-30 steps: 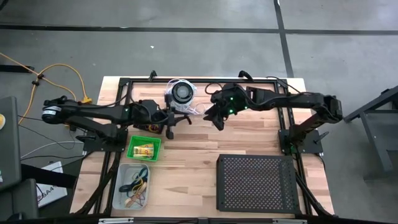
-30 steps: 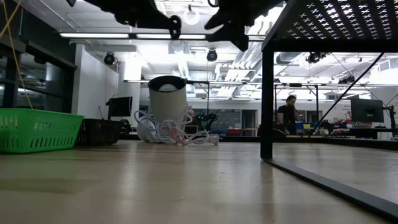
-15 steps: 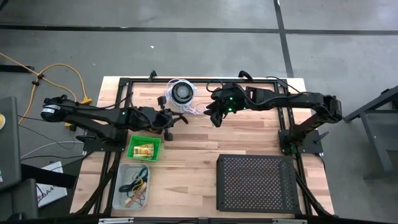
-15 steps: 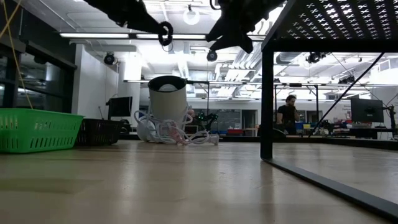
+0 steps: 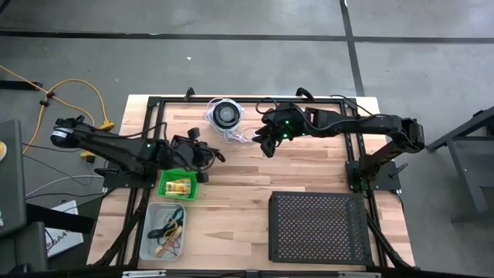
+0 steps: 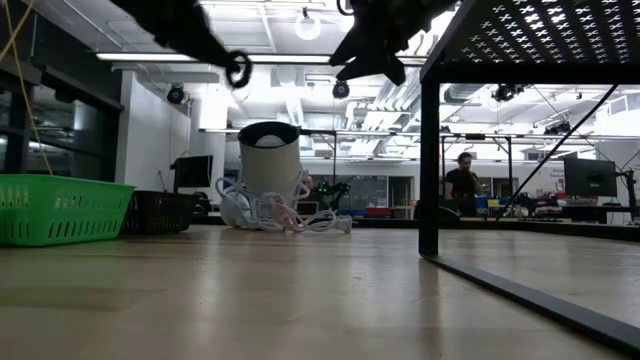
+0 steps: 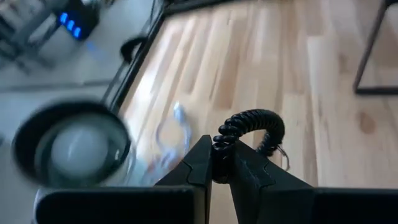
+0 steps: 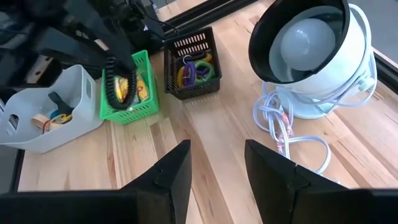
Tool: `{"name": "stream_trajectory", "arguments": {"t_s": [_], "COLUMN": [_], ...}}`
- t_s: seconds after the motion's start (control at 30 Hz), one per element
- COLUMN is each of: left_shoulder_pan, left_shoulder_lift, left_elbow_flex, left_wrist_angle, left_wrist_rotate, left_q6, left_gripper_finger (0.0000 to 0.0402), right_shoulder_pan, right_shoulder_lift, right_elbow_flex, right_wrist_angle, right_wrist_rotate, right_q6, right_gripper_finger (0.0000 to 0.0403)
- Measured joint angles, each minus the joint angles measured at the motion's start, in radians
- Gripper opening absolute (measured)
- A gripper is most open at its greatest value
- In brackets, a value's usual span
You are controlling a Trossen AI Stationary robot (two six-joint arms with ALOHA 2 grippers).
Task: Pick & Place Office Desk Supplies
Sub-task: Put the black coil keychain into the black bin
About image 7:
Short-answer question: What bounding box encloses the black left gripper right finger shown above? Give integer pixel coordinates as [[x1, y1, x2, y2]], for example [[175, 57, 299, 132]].
[[229, 139, 398, 224]]

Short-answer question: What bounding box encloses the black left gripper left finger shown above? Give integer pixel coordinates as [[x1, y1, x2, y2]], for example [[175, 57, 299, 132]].
[[32, 134, 214, 224]]

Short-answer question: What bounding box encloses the black spiral hair tie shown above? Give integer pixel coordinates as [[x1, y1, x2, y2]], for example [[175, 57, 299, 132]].
[[211, 108, 290, 184]]

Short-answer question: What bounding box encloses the white desk lamp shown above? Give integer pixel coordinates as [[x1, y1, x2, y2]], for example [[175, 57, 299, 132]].
[[11, 98, 137, 189]]

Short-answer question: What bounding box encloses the black perforated metal shelf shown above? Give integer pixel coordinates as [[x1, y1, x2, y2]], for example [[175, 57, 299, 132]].
[[353, 0, 398, 96]]

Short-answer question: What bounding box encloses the black table clamp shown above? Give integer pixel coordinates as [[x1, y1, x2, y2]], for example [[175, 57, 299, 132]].
[[119, 35, 149, 65]]

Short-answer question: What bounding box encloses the black device with blue lights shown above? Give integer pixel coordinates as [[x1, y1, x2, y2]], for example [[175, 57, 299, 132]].
[[54, 0, 101, 42]]

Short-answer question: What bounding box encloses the white lamp power cord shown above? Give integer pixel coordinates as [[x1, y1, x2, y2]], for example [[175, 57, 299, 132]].
[[133, 101, 194, 187]]

